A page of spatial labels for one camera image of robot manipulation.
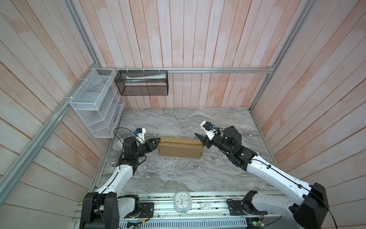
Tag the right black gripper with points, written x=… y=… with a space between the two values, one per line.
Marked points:
x=203 y=140

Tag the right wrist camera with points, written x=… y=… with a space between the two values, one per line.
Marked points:
x=210 y=129

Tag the white paper in basket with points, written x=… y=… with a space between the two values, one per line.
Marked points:
x=160 y=78

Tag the pale blue alarm clock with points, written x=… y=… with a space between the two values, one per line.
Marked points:
x=182 y=201

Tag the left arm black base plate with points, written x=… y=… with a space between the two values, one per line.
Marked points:
x=146 y=210

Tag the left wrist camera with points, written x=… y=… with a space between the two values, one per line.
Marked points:
x=139 y=133

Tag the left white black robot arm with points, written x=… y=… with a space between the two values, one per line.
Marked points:
x=104 y=208

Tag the brown cardboard box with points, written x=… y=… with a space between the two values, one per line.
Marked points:
x=178 y=147

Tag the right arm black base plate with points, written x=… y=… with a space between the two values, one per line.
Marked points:
x=239 y=208

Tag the white wire mesh shelf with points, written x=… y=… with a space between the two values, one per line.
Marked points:
x=97 y=104

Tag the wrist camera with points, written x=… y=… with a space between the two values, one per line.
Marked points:
x=210 y=129
x=139 y=133

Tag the small white label card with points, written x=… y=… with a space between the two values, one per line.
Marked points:
x=205 y=206

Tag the aluminium front rail frame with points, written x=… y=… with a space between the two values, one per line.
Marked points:
x=165 y=216

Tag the black mesh wall basket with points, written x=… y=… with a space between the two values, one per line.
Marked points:
x=141 y=89

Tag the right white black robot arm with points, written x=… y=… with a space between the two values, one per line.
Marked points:
x=307 y=204

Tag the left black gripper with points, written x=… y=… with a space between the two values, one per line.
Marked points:
x=150 y=145

